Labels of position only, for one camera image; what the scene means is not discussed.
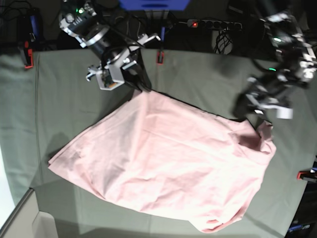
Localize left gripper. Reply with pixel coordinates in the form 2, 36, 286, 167
232, 79, 290, 119

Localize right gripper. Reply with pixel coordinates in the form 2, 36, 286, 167
104, 47, 152, 92

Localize pink t-shirt black print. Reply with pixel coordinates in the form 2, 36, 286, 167
49, 91, 276, 233

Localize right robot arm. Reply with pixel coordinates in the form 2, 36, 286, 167
59, 0, 160, 91

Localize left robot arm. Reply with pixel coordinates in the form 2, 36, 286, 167
232, 0, 317, 119

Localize red clamp top centre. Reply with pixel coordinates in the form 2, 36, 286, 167
156, 51, 164, 65

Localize black power strip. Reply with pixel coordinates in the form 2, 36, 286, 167
187, 19, 243, 31

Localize blue box top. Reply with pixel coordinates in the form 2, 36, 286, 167
119, 0, 190, 11

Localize red clamp right edge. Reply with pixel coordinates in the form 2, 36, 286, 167
297, 168, 317, 183

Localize red clamp edge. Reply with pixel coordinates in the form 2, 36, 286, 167
297, 168, 317, 183
18, 41, 34, 69

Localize red clamp left edge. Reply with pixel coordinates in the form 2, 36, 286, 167
18, 41, 34, 69

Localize white bin corner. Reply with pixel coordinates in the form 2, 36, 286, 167
32, 211, 58, 238

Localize blue clamp handle centre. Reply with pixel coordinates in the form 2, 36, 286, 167
160, 26, 165, 42

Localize blue clamp handle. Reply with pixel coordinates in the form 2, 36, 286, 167
30, 15, 40, 41
160, 26, 165, 42

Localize blue clamp handle left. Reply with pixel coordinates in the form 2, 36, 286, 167
30, 15, 40, 41

